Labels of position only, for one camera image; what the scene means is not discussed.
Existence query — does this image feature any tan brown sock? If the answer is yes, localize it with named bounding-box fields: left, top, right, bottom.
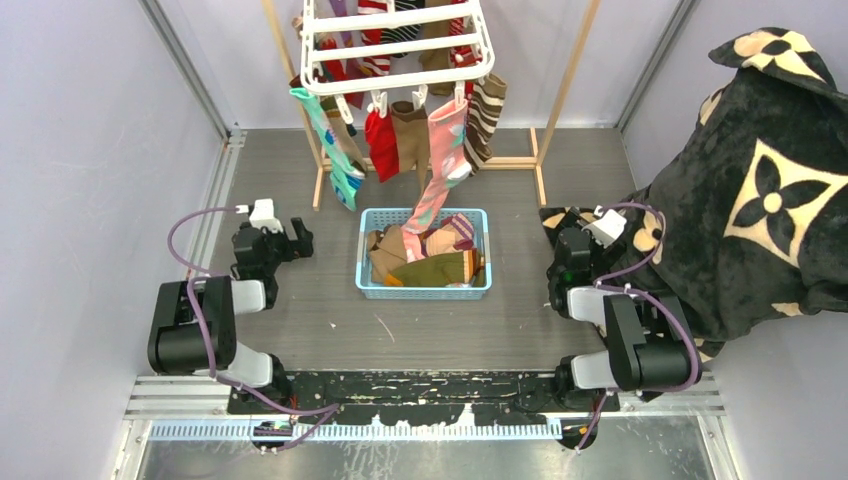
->
left=367, top=224, right=411, bottom=287
left=418, top=0, right=458, bottom=97

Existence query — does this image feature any red santa christmas sock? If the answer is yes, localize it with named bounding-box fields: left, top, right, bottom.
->
left=448, top=16, right=486, bottom=100

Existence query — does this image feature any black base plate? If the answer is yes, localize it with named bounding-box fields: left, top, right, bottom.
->
left=227, top=370, right=621, bottom=428

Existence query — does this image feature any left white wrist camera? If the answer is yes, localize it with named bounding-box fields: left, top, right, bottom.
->
left=248, top=198, right=284, bottom=234

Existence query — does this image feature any olive green sock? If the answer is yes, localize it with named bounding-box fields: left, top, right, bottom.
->
left=383, top=248, right=485, bottom=288

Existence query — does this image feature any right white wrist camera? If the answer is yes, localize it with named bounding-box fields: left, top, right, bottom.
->
left=580, top=206, right=627, bottom=247

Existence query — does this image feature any mint green blue sock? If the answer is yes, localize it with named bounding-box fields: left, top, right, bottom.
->
left=289, top=87, right=366, bottom=211

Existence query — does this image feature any white hanger clip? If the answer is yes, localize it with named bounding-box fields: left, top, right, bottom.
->
left=411, top=84, right=428, bottom=110

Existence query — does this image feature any pink ribbed sock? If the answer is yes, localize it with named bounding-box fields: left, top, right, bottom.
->
left=401, top=98, right=471, bottom=262

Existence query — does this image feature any red white striped sock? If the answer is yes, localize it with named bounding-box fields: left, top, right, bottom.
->
left=357, top=0, right=391, bottom=77

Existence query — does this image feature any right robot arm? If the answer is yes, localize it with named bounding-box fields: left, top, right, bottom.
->
left=546, top=227, right=702, bottom=411

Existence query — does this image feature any brown green striped sock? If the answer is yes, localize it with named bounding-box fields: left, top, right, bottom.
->
left=320, top=97, right=367, bottom=177

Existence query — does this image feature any brown white striped sock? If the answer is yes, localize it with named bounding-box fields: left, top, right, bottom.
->
left=463, top=73, right=508, bottom=174

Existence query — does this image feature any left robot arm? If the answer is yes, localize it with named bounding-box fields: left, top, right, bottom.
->
left=147, top=217, right=314, bottom=413

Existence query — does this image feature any black striped dark sock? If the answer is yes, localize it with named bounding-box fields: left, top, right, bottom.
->
left=377, top=0, right=425, bottom=63

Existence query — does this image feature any red white patterned sock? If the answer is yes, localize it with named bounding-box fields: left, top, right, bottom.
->
left=365, top=111, right=399, bottom=183

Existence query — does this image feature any light blue plastic basket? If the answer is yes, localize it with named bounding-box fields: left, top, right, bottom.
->
left=355, top=207, right=493, bottom=301

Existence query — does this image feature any white plastic sock hanger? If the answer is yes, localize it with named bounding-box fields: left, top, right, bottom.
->
left=300, top=1, right=496, bottom=96

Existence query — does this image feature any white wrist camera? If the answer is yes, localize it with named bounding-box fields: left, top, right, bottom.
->
left=580, top=206, right=627, bottom=247
left=248, top=198, right=284, bottom=234

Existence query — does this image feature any wooden hanging rack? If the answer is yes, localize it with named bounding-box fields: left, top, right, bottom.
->
left=262, top=1, right=600, bottom=206

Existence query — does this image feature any tan long sock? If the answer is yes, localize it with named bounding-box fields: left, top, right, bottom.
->
left=390, top=100, right=430, bottom=195

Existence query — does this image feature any black floral blanket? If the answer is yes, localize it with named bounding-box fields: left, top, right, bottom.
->
left=539, top=27, right=847, bottom=371

